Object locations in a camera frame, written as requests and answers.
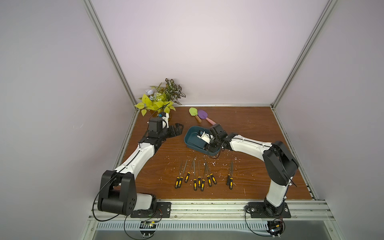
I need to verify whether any teal plastic storage box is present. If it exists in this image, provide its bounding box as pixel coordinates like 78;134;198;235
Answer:
184;126;220;157

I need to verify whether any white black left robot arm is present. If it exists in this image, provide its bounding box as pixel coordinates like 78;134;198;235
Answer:
95;114;184;216

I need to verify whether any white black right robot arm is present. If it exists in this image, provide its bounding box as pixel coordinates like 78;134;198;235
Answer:
198;124;299;217

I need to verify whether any artificial green leafy plant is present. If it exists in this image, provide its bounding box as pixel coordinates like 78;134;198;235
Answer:
134;79;186;116

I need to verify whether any left small circuit board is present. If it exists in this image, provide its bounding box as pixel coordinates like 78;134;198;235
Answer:
139;221;158;239

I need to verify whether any small circuit board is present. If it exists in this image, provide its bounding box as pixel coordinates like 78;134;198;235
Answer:
139;221;158;239
267;219;285;238

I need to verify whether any right small circuit board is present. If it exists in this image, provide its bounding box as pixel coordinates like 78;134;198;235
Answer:
267;219;285;238

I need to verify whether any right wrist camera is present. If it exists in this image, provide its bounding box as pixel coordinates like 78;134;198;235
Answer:
197;131;214;144

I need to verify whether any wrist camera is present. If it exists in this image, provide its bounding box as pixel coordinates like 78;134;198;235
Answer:
158;112;170;129
197;131;214;144

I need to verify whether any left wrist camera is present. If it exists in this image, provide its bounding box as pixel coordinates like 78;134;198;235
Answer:
158;112;170;129

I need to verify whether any green trowel wooden handle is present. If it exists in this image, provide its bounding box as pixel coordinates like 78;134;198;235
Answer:
189;108;202;123

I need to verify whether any purple trowel pink handle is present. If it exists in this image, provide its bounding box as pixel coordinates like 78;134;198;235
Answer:
198;109;216;126

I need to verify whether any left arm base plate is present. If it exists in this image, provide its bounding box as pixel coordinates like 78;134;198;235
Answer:
130;202;172;219

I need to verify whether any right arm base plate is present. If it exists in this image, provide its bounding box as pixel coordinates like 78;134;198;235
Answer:
245;202;292;219

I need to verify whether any white slotted cable duct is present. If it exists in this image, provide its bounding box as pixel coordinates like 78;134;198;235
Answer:
97;221;268;232

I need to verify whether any aluminium mounting rail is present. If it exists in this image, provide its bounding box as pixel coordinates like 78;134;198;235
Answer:
88;199;335;222

